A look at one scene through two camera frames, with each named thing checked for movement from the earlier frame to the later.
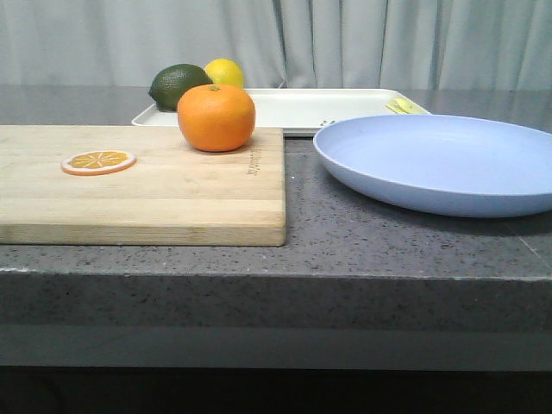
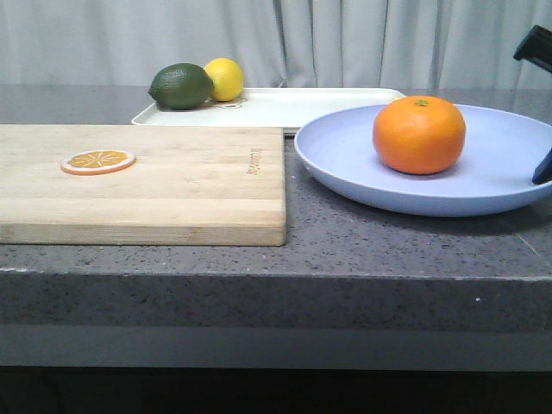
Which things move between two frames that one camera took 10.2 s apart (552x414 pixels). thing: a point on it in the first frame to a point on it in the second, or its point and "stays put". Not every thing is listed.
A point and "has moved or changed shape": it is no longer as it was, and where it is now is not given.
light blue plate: [465, 166] has moved or changed shape
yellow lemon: [225, 72] stays put
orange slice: [97, 162] stays put
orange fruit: [216, 117] to [419, 134]
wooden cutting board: [174, 194] stays put
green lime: [168, 84] stays put
